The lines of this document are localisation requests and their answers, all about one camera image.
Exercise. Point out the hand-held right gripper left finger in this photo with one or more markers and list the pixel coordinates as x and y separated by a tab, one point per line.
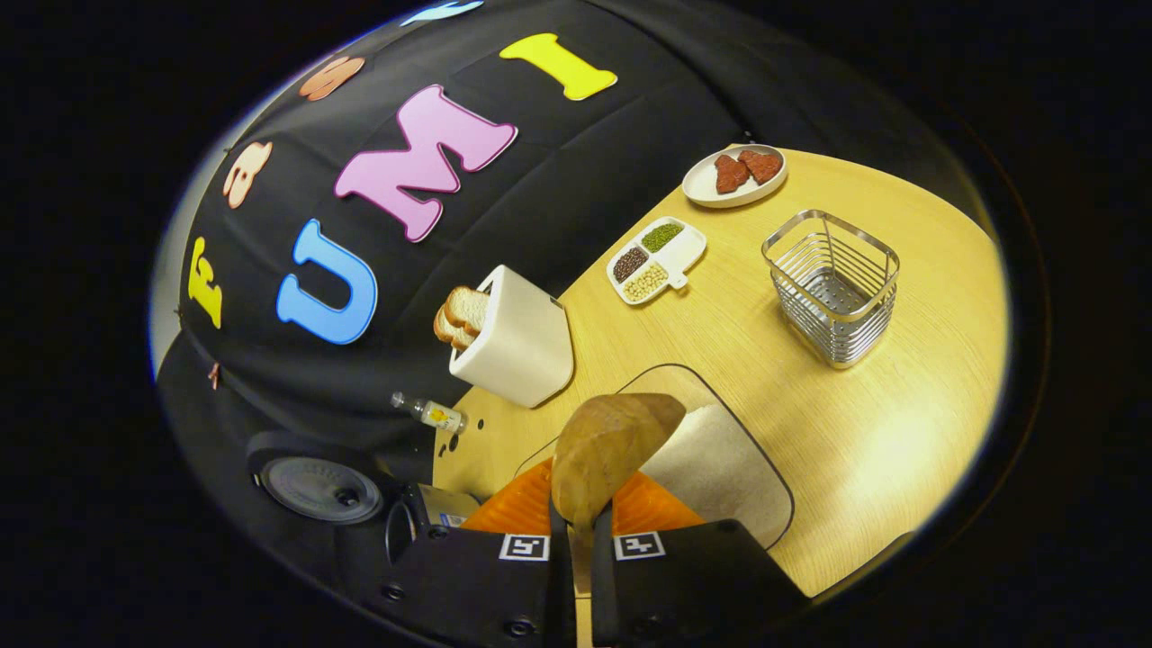
560	585

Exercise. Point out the red meat piece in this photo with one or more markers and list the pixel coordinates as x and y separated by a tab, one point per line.
731	174
761	166

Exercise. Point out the heap of pale soybeans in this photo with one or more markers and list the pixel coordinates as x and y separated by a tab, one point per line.
646	282

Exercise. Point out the round white plate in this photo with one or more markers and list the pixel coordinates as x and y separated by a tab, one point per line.
697	184

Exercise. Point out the wooden spoon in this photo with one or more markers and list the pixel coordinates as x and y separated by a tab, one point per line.
603	450

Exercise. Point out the heap of dark beans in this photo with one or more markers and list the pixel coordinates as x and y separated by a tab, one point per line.
630	264

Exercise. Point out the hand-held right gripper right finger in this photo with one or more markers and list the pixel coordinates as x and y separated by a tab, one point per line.
601	594

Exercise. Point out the toast bread slice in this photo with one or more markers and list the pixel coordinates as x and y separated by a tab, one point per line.
468	310
447	333

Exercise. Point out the white toaster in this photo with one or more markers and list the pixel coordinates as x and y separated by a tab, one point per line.
522	342

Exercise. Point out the white divided dish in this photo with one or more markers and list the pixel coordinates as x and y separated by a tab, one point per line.
688	252

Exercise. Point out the heap of green beans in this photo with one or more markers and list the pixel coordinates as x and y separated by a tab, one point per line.
662	237

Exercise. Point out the small glass bottle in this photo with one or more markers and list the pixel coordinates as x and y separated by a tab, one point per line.
441	416

